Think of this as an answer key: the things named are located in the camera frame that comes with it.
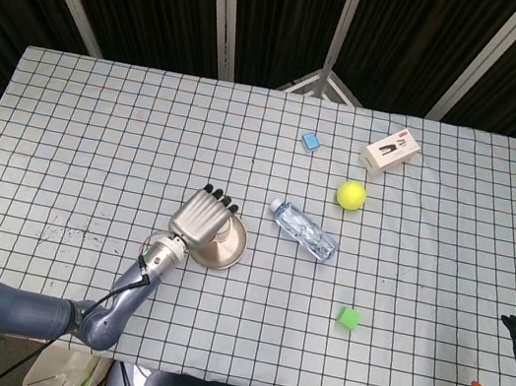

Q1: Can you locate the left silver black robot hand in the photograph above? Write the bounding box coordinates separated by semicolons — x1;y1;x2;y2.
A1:
163;176;243;258

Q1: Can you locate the round stainless steel plate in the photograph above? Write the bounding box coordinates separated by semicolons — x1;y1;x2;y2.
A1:
184;206;254;276

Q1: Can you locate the clear plastic water bottle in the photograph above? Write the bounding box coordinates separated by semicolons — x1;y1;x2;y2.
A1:
261;196;347;266

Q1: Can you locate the light blue checkered tablecloth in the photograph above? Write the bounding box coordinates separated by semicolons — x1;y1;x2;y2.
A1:
0;38;516;386

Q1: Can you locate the small blue white eraser block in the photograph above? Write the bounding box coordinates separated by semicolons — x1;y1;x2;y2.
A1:
298;130;324;156

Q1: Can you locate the yellow tennis ball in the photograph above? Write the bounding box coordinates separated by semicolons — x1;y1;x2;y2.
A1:
334;177;369;214

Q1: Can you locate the green foam cube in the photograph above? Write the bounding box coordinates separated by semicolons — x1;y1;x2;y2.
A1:
334;303;364;333

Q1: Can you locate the white cardboard product box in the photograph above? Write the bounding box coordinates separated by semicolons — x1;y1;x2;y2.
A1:
355;121;424;185

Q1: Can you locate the white triangular frame brace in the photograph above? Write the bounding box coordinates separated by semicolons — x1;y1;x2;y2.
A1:
275;60;369;107

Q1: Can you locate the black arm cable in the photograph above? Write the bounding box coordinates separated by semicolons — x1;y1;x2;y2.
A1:
0;231;156;386

